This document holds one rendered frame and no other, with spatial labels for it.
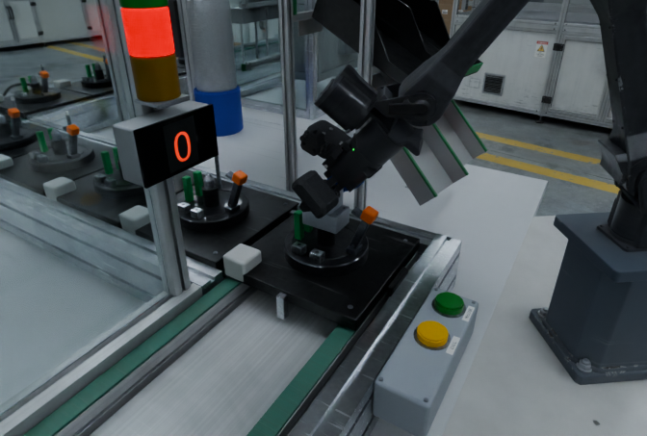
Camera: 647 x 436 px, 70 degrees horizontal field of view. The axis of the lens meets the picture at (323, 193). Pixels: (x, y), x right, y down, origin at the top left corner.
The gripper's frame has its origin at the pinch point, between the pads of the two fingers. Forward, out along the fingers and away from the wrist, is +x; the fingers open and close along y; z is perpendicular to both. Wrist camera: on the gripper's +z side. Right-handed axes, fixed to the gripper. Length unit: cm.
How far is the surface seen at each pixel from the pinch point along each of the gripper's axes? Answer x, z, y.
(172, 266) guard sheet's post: 13.3, 5.2, 20.1
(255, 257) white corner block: 11.5, -1.2, 9.2
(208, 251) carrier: 18.8, 4.7, 10.3
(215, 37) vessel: 42, 62, -56
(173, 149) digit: -3.6, 14.5, 20.2
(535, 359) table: -6.7, -40.7, -5.7
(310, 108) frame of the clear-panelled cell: 52, 31, -85
